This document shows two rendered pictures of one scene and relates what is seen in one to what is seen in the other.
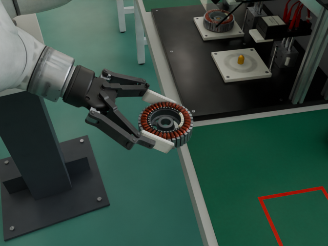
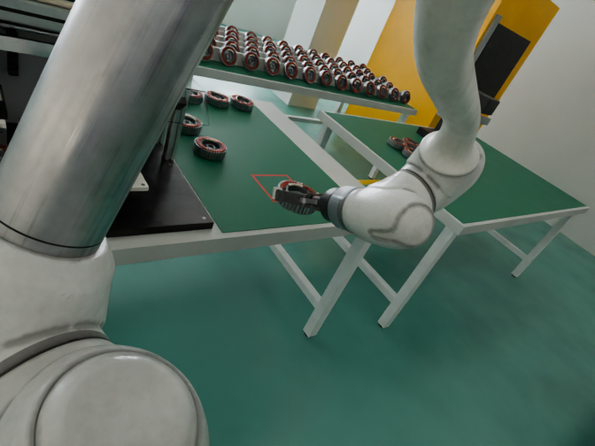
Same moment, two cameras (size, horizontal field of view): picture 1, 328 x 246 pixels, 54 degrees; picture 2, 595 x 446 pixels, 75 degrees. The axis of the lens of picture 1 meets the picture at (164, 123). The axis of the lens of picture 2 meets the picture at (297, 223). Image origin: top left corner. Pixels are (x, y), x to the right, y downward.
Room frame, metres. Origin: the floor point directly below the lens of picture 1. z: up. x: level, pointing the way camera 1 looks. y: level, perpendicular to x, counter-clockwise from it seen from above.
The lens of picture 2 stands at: (0.97, 0.70, 1.37)
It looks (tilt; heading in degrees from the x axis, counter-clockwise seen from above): 31 degrees down; 233
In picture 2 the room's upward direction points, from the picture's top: 25 degrees clockwise
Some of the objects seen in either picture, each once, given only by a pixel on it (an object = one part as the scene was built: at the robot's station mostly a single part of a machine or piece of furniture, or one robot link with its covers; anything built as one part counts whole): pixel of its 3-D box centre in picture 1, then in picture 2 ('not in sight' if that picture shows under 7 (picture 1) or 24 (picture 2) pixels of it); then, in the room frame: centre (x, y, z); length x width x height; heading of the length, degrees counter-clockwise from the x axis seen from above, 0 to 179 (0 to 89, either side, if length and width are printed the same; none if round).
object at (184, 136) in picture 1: (165, 124); (297, 196); (0.46, 0.00, 0.91); 0.11 x 0.11 x 0.04
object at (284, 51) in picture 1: (283, 53); not in sight; (0.89, -0.39, 0.80); 0.08 x 0.05 x 0.06; 11
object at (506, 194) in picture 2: not in sight; (438, 209); (-1.31, -0.86, 0.38); 1.85 x 1.10 x 0.75; 11
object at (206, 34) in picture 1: (217, 26); not in sight; (1.10, -0.20, 0.78); 0.15 x 0.15 x 0.01; 11
